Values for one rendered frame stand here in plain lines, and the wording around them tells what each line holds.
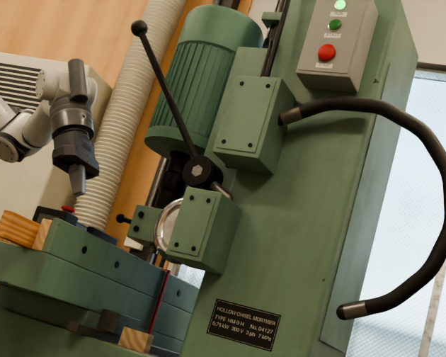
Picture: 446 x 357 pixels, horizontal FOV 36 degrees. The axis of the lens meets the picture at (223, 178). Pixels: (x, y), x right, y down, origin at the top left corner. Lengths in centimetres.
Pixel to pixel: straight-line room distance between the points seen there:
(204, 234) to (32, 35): 254
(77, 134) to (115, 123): 144
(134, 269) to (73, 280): 17
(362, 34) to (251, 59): 26
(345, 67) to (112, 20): 228
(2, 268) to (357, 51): 67
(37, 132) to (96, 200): 117
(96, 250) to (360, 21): 59
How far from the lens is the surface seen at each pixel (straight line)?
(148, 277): 132
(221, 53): 143
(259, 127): 116
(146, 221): 138
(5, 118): 176
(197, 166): 121
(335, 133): 121
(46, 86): 152
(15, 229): 107
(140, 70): 298
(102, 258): 119
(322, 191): 117
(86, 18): 345
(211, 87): 140
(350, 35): 122
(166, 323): 142
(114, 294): 124
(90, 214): 280
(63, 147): 142
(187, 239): 113
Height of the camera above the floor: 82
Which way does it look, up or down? 14 degrees up
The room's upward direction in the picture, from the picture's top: 17 degrees clockwise
